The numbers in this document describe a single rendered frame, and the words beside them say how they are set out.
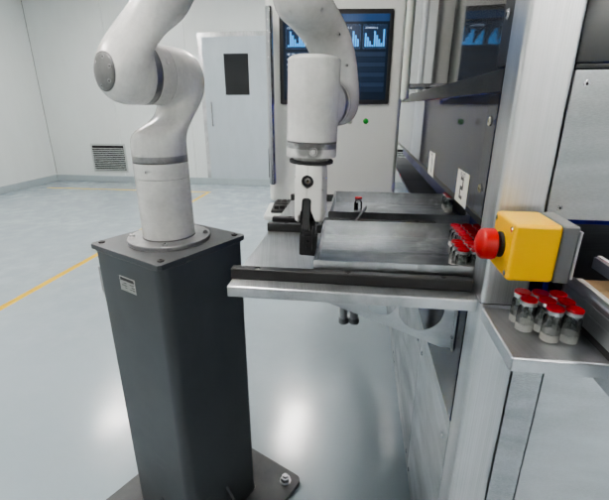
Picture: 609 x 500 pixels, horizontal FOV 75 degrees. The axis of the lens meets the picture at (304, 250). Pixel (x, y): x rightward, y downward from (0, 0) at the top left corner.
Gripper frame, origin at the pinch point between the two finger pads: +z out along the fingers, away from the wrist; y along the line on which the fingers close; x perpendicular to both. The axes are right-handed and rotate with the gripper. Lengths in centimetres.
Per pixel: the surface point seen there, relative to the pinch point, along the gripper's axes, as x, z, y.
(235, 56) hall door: 176, -80, 543
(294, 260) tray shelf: 2.9, 4.2, 1.8
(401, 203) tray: -22, 4, 53
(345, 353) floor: -9, 93, 101
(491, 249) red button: -25.1, -8.3, -20.2
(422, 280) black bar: -19.6, 1.8, -8.4
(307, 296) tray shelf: -1.5, 4.9, -11.4
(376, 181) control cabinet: -16, 4, 91
